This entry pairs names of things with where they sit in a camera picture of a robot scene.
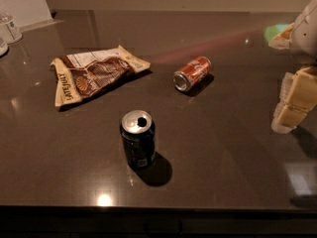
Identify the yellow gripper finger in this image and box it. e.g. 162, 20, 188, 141
268, 23, 294, 50
271, 65, 317, 134

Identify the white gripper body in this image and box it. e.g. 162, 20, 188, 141
290, 0, 317, 57

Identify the red coke can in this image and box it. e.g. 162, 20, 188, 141
172, 57, 212, 92

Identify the dark blue soda can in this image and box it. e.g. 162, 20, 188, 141
120, 110, 156, 171

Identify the brown Late July chip bag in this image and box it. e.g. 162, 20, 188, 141
51, 46, 151, 107

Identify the white container at left edge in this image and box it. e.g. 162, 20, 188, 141
0, 37, 8, 57

